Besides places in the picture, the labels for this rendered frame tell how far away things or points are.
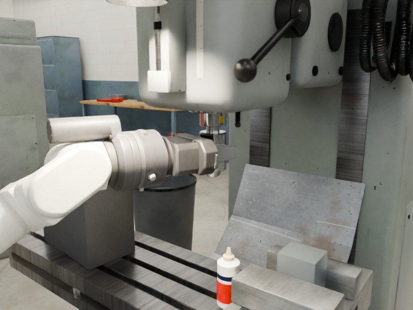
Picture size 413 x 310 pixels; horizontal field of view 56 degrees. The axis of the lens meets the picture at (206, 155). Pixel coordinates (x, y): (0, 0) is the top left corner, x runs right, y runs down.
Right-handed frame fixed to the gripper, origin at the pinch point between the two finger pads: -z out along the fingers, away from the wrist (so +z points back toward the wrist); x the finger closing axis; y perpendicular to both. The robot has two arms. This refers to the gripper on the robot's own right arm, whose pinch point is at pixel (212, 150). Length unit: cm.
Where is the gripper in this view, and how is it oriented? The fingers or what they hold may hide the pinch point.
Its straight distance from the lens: 66.4
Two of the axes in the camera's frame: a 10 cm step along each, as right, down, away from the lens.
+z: -8.4, 1.1, -5.4
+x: -5.5, -1.8, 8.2
